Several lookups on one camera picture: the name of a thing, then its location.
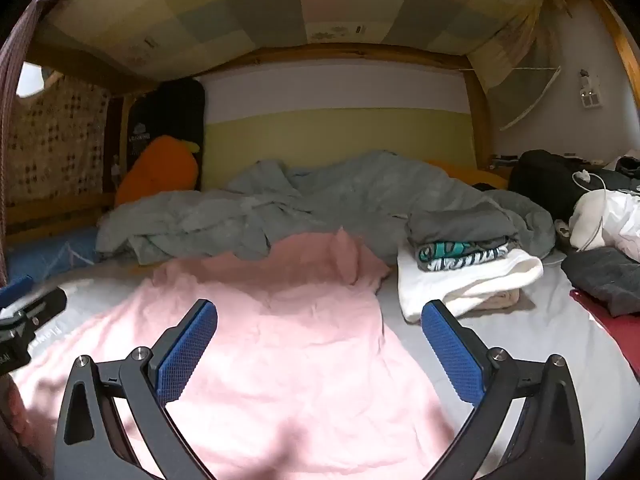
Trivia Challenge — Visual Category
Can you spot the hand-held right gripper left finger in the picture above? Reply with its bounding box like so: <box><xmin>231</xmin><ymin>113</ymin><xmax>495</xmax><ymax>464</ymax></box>
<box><xmin>52</xmin><ymin>299</ymin><xmax>221</xmax><ymax>480</ymax></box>

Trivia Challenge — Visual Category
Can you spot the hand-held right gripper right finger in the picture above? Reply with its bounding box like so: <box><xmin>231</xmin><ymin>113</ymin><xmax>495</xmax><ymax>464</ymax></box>
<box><xmin>421</xmin><ymin>300</ymin><xmax>587</xmax><ymax>480</ymax></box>

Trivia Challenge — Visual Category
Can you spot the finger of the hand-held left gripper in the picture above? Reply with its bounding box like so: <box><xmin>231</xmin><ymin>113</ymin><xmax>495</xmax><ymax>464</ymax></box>
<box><xmin>0</xmin><ymin>275</ymin><xmax>34</xmax><ymax>307</ymax></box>

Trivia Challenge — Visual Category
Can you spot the pink printed t-shirt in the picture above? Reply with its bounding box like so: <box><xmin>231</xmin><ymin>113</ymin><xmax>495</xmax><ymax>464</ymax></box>
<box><xmin>10</xmin><ymin>227</ymin><xmax>456</xmax><ymax>480</ymax></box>

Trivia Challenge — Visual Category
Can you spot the stack of folded clothes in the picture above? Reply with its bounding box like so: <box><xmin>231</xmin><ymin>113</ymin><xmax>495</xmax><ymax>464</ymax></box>
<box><xmin>397</xmin><ymin>247</ymin><xmax>545</xmax><ymax>323</ymax></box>

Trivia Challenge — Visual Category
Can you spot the blue cloth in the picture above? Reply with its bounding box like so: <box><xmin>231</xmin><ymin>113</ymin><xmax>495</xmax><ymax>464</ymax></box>
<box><xmin>5</xmin><ymin>227</ymin><xmax>102</xmax><ymax>282</ymax></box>

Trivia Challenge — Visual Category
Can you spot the beige folded garment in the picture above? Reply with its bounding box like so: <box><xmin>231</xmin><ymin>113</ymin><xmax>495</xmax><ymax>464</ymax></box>
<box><xmin>465</xmin><ymin>290</ymin><xmax>521</xmax><ymax>314</ymax></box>

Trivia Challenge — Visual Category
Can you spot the teal printed folded garment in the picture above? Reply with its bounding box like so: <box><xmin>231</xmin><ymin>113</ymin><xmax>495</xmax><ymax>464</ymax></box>
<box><xmin>417</xmin><ymin>241</ymin><xmax>516</xmax><ymax>273</ymax></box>

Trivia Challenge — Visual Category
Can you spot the grey folded garment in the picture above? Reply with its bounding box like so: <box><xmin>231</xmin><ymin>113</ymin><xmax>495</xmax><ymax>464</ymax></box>
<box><xmin>407</xmin><ymin>202</ymin><xmax>521</xmax><ymax>252</ymax></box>

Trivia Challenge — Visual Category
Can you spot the patterned lattice curtain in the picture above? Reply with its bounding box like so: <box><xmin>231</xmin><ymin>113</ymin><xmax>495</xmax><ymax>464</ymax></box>
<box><xmin>5</xmin><ymin>72</ymin><xmax>112</xmax><ymax>209</ymax></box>

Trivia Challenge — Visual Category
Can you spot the dark red cloth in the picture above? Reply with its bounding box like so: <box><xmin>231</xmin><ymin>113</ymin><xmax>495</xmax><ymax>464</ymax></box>
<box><xmin>570</xmin><ymin>289</ymin><xmax>640</xmax><ymax>378</ymax></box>

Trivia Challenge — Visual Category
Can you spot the dark grey cloth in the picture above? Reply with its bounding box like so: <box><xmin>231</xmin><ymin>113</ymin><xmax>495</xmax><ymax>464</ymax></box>
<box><xmin>561</xmin><ymin>247</ymin><xmax>640</xmax><ymax>317</ymax></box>

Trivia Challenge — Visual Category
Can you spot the red plaid curtain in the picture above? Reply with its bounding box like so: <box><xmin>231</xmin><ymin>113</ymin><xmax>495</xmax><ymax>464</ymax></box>
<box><xmin>0</xmin><ymin>0</ymin><xmax>66</xmax><ymax>282</ymax></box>

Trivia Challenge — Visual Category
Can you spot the orange plush toy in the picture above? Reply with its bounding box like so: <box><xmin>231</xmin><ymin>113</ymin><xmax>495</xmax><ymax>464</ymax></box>
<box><xmin>114</xmin><ymin>135</ymin><xmax>202</xmax><ymax>208</ymax></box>

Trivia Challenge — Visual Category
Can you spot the white fleece garment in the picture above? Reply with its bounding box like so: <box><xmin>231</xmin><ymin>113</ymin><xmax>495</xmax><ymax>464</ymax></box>
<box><xmin>569</xmin><ymin>189</ymin><xmax>623</xmax><ymax>252</ymax></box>

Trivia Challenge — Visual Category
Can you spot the black bag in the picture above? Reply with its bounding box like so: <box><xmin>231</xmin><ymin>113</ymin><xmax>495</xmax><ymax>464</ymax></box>
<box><xmin>507</xmin><ymin>150</ymin><xmax>640</xmax><ymax>222</ymax></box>

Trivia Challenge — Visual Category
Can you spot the grey crumpled blanket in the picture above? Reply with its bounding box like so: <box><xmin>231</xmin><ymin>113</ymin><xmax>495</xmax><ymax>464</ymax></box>
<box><xmin>95</xmin><ymin>150</ymin><xmax>556</xmax><ymax>266</ymax></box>

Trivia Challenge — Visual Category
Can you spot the black printed cushion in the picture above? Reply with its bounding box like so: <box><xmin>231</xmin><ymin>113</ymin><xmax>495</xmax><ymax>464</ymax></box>
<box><xmin>125</xmin><ymin>79</ymin><xmax>206</xmax><ymax>192</ymax></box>

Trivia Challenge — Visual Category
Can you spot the checkered pastel canopy cloth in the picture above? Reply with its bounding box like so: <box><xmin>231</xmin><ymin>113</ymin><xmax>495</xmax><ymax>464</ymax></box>
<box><xmin>37</xmin><ymin>0</ymin><xmax>568</xmax><ymax>82</ymax></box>

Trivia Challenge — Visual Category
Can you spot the white charger cable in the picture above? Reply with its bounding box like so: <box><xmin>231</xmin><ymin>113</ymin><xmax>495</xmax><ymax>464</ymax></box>
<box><xmin>572</xmin><ymin>169</ymin><xmax>609</xmax><ymax>252</ymax></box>

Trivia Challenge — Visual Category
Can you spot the white wall socket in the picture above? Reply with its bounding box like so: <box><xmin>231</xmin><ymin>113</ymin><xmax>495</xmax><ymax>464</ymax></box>
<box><xmin>577</xmin><ymin>69</ymin><xmax>604</xmax><ymax>110</ymax></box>

